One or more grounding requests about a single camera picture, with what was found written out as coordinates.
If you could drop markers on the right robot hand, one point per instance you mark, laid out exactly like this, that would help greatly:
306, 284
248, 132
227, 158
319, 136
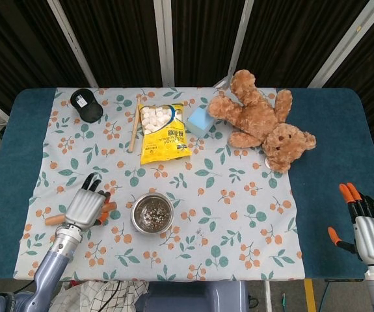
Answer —
373, 240

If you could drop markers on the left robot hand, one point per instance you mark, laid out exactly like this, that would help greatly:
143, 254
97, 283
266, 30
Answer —
84, 209

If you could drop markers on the wooden rolling pin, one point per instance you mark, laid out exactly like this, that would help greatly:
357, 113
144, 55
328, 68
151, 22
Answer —
53, 220

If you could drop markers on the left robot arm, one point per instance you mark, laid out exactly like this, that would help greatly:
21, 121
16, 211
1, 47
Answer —
51, 269

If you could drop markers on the steel bowl with crushed nuts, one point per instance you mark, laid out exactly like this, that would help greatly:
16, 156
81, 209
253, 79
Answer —
152, 213

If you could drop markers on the thin wooden stick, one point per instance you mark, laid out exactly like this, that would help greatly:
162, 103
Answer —
134, 126

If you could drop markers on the white checkered cloth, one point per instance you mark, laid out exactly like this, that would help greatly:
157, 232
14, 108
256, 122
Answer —
102, 297

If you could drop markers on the black plastic cup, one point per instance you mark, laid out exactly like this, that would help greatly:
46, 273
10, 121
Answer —
84, 104

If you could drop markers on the yellow marshmallow bag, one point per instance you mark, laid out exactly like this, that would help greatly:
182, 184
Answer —
165, 139

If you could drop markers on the teal table cover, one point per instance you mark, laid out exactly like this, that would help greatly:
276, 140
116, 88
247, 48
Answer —
329, 130

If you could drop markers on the floral tablecloth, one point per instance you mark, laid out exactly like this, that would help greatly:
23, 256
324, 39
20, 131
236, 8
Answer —
206, 201

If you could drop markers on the grey-blue robot torso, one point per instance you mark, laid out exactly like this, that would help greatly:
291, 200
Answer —
193, 297

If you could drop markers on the blue sponge block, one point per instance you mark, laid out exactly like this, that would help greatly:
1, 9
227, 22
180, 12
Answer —
199, 122

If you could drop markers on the brown teddy bear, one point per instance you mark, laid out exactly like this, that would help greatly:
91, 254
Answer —
258, 113

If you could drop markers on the white frame bar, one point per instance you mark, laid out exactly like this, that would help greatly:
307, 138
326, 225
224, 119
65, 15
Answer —
235, 42
164, 42
73, 42
342, 48

